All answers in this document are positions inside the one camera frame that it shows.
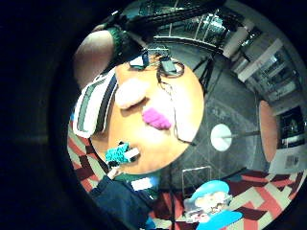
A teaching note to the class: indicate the black tripod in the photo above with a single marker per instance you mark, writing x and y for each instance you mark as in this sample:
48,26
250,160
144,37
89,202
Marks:
207,73

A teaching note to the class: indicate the white column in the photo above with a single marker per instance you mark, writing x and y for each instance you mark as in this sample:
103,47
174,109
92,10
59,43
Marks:
237,39

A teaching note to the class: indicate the white plush toy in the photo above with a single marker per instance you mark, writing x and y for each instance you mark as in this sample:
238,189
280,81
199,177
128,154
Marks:
130,92

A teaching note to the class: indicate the purple plush toy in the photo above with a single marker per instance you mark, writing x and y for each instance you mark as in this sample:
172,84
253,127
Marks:
155,119

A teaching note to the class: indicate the round side table white base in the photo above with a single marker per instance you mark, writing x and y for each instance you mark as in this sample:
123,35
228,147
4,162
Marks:
221,137

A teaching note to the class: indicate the dark framed poster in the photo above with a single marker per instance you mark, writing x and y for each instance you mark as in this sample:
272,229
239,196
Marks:
291,127

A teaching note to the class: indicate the clear acrylic stand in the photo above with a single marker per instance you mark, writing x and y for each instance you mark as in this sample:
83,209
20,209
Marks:
196,179

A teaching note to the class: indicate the white and blue packet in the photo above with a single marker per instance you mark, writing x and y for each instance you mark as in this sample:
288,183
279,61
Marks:
144,183

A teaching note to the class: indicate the white sign board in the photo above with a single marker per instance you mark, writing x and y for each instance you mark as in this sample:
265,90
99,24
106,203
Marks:
289,161

